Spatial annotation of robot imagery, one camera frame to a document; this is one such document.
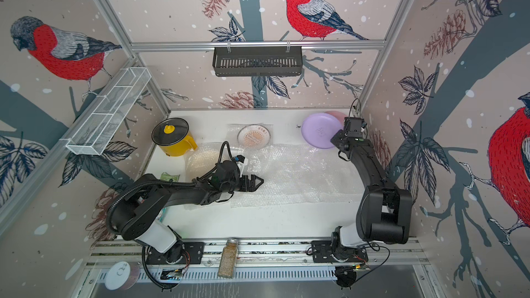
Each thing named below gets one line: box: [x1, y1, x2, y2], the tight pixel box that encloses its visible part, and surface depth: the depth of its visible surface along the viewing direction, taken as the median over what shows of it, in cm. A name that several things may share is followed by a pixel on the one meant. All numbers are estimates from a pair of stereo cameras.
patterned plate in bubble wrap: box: [226, 122, 274, 151], surface depth 112 cm
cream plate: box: [184, 142, 232, 182], surface depth 97 cm
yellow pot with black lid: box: [151, 117, 198, 157], surface depth 100 cm
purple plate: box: [300, 112, 343, 149], surface depth 95 cm
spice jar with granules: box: [218, 238, 239, 279], surface depth 70 cm
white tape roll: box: [104, 261, 141, 291], surface depth 67 cm
